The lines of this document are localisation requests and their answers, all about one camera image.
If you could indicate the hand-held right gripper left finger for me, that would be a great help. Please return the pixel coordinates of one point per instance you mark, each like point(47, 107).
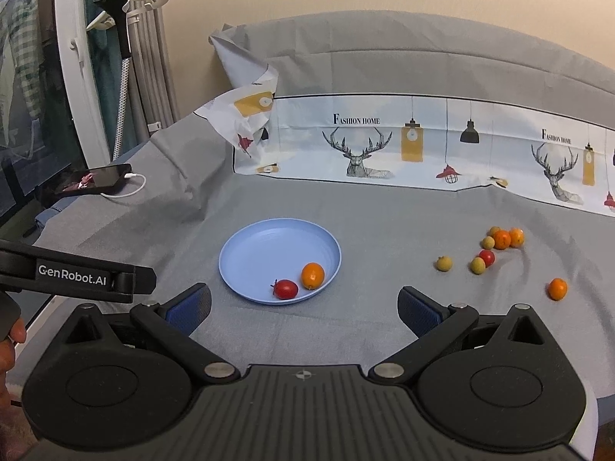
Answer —
point(188, 306)

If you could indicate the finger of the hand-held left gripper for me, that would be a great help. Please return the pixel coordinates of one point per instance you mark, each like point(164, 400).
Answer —
point(145, 282)

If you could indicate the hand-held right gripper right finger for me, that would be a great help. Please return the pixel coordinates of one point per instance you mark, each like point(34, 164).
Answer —
point(422, 311)

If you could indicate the blue plate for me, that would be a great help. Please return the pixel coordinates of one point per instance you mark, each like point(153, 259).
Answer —
point(269, 254)

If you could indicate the orange mandarin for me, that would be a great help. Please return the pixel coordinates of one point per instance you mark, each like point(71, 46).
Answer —
point(518, 237)
point(502, 240)

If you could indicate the person's left hand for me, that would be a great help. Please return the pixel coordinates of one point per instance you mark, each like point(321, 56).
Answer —
point(17, 333)

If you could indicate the red cherry tomato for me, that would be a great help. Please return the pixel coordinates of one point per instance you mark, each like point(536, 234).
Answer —
point(488, 257)
point(285, 289)

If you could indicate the black smartphone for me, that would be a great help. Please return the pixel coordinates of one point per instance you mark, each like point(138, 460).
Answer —
point(96, 178)

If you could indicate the deer and lamp printed cloth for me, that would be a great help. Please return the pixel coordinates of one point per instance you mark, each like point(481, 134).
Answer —
point(307, 146)

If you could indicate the grey curtain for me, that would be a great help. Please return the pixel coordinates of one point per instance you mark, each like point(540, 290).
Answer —
point(149, 67)

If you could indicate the green plaid shirt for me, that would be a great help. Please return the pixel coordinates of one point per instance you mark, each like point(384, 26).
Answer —
point(21, 57)

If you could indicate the black garment steamer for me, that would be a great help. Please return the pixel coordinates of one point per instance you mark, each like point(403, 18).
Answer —
point(117, 14)

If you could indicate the white door frame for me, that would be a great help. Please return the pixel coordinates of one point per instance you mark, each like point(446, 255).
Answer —
point(77, 72)

